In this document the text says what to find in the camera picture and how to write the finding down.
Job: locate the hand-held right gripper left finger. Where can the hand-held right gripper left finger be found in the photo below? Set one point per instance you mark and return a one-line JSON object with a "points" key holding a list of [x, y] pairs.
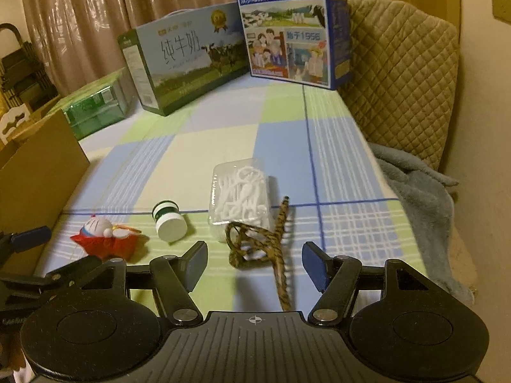
{"points": [[195, 261]]}

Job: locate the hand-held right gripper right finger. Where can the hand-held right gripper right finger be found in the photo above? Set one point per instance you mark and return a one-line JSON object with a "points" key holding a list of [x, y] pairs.
{"points": [[313, 264]]}

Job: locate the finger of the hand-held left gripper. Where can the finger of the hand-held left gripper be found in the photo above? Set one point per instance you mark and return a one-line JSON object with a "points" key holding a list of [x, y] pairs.
{"points": [[68, 269], [30, 234]]}

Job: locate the brown cardboard box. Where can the brown cardboard box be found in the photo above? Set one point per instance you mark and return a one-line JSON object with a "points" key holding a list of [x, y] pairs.
{"points": [[36, 183]]}

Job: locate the white green small jar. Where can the white green small jar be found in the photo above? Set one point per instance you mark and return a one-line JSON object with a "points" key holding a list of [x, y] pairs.
{"points": [[171, 225]]}

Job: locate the red cartoon toy figure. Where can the red cartoon toy figure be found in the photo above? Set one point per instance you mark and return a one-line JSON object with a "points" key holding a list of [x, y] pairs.
{"points": [[107, 245]]}

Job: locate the clear box of floss picks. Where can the clear box of floss picks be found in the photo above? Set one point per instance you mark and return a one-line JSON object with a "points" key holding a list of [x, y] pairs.
{"points": [[239, 195]]}

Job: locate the grey fleece blanket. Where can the grey fleece blanket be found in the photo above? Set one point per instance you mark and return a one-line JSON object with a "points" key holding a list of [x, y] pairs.
{"points": [[419, 207]]}

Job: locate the white carton flap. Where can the white carton flap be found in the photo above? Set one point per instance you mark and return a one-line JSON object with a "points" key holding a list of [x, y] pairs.
{"points": [[22, 111]]}

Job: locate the checked sheet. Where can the checked sheet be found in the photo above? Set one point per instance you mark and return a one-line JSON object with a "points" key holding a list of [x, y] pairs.
{"points": [[279, 139]]}

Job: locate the green tissue pack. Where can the green tissue pack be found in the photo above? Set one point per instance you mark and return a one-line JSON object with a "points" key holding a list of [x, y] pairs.
{"points": [[96, 107]]}

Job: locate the woven handbag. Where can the woven handbag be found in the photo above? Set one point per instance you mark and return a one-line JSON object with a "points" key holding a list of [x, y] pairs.
{"points": [[24, 68]]}

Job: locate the green white milk carton box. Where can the green white milk carton box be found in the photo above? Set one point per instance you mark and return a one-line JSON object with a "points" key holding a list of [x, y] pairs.
{"points": [[179, 60]]}

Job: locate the beige quilted chair back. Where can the beige quilted chair back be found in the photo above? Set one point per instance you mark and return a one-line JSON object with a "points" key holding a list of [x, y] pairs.
{"points": [[399, 79]]}

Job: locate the brown curtain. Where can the brown curtain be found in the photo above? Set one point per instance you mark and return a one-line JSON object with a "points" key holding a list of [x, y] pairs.
{"points": [[80, 20]]}

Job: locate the blue milk carton box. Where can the blue milk carton box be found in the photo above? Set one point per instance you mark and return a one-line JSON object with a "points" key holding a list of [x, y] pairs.
{"points": [[279, 28]]}

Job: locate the wall switch plate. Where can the wall switch plate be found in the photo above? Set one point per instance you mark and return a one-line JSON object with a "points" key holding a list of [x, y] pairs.
{"points": [[502, 6]]}

